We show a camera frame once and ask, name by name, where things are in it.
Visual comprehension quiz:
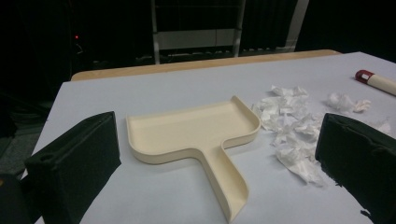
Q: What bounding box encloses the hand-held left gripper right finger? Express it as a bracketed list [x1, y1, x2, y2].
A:
[315, 112, 396, 224]

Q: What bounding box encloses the white slanted metal post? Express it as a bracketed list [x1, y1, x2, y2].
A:
[283, 0, 311, 52]

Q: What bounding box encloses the cream brush with red cap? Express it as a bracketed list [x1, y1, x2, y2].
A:
[355, 69, 396, 97]

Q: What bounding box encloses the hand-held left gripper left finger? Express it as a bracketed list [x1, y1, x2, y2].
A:
[23, 111, 122, 224]

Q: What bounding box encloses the pale blue table mat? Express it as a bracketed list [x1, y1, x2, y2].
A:
[21, 51, 396, 224]

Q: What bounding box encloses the cream plastic dustpan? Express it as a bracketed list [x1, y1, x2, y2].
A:
[125, 95, 262, 224]

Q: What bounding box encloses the pile of white paper scraps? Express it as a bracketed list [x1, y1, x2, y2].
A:
[251, 85, 392, 188]

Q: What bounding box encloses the white metal stand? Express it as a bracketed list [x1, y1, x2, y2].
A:
[150, 0, 247, 64]

